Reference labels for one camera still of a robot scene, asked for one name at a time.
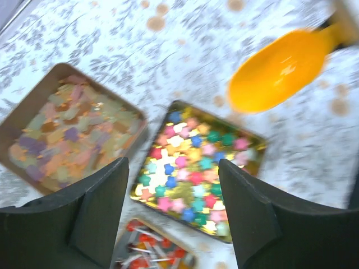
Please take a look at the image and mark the yellow plastic scoop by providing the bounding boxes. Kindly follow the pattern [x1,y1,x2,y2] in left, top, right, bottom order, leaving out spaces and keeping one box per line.
[228,23,344,114]

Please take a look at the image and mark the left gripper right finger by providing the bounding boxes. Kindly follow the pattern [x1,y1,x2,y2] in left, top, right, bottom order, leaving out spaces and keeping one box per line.
[219,159,358,268]

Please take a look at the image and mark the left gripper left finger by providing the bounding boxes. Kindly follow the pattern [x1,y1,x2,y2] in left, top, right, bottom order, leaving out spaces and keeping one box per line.
[1,157,129,268]

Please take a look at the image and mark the tin of star candies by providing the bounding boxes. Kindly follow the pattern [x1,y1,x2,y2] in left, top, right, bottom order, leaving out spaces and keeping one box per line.
[130,100,266,243]

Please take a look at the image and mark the tin of lollipops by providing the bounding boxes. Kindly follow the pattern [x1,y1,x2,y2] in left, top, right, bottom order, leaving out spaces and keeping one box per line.
[111,217,199,269]

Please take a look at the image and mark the tin of pastel gummies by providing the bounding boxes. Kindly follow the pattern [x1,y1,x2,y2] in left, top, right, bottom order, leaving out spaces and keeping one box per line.
[1,63,148,194]

